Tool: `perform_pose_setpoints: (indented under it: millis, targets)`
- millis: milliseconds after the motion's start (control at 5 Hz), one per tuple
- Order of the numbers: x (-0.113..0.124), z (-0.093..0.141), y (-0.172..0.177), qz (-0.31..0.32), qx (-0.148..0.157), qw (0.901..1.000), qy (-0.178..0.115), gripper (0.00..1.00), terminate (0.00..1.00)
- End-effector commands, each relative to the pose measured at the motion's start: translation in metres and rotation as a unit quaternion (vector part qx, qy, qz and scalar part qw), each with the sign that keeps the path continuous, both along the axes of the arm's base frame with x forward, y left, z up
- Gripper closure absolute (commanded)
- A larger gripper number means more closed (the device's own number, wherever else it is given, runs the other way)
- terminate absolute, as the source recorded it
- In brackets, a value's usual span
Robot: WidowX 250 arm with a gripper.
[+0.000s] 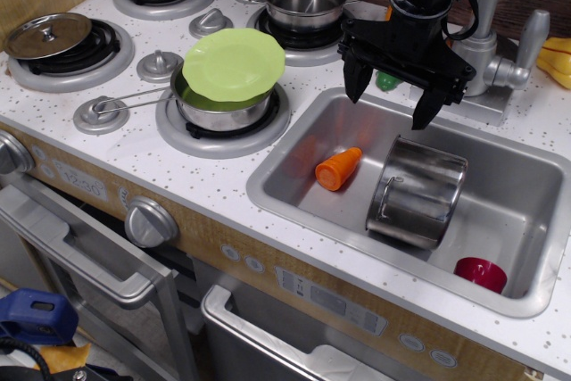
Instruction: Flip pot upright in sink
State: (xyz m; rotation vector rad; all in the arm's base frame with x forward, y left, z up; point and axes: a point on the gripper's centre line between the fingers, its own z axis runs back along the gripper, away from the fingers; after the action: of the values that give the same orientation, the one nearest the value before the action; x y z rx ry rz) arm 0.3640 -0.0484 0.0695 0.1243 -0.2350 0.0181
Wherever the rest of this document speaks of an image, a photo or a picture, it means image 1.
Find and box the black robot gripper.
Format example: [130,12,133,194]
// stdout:
[338,0,476,130]

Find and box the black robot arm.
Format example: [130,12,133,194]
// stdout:
[338,0,480,130]

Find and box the silver sink basin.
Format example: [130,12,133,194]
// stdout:
[246,88,570,318]

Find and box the steel pot lid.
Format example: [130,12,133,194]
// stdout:
[4,12,93,60]

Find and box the green toy vegetable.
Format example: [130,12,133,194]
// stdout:
[376,71,402,92]

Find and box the back right stove burner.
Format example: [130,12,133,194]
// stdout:
[246,8,354,67]

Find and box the silver toy faucet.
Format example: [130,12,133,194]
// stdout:
[443,0,550,126]

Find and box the orange toy carrot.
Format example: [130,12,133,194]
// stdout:
[314,147,362,191]

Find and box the yellow toy banana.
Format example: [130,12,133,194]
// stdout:
[536,37,571,89]

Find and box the green plastic plate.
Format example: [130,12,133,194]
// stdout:
[182,28,286,103]

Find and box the front stove burner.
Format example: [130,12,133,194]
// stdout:
[155,85,291,160]

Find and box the silver stovetop knob upper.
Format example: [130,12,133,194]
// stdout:
[188,8,234,39]

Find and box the red plastic cup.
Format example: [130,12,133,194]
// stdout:
[453,257,508,294]

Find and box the silver stovetop knob middle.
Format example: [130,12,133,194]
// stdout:
[137,50,183,83]

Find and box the silver oven dial right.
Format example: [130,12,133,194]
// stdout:
[124,195,179,248]

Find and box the silver oven dial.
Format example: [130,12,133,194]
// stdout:
[124,195,179,248]
[0,130,36,175]

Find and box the silver dishwasher door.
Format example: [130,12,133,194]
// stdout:
[201,285,427,380]

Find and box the silver stovetop knob front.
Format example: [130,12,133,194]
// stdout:
[73,96,129,135]

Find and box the silver oven door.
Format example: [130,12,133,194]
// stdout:
[1,176,199,380]

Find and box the silver oven dial left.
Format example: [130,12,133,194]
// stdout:
[0,130,36,175]

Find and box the blue clamp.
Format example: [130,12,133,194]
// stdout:
[1,288,79,345]

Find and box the steel saucepan with long handle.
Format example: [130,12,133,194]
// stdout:
[95,62,276,134]

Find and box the black cable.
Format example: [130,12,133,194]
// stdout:
[0,335,57,376]

